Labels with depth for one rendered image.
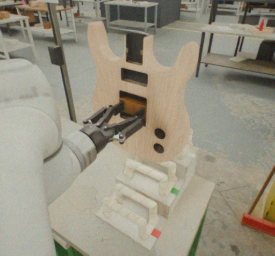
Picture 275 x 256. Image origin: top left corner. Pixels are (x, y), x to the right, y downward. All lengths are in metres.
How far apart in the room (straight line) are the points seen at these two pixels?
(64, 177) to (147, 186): 0.60
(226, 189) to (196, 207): 1.40
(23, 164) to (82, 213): 0.81
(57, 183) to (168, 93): 0.35
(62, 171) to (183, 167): 0.66
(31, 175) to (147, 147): 0.50
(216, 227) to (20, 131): 2.01
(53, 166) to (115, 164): 0.83
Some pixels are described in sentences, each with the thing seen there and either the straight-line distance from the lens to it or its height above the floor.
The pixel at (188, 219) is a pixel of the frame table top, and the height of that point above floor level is 0.93.
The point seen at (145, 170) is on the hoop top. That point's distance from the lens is 0.95.
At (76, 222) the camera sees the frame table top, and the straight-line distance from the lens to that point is 1.08.
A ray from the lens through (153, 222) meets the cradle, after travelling 0.99.
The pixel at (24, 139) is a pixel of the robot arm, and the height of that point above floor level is 1.63.
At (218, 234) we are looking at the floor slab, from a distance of 2.19.
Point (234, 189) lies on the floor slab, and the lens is 2.52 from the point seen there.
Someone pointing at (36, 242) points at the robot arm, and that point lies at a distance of 0.29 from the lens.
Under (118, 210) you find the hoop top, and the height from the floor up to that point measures 1.05.
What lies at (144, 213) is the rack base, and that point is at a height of 0.94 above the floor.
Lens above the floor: 1.81
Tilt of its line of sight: 33 degrees down
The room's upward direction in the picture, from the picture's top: straight up
